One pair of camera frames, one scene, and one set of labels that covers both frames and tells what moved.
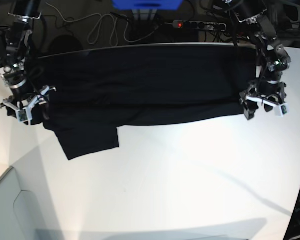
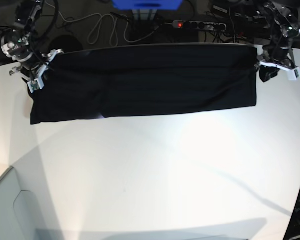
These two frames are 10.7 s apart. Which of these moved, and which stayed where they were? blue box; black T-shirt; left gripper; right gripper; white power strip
Moved: right gripper; left gripper; black T-shirt
Stayed: blue box; white power strip
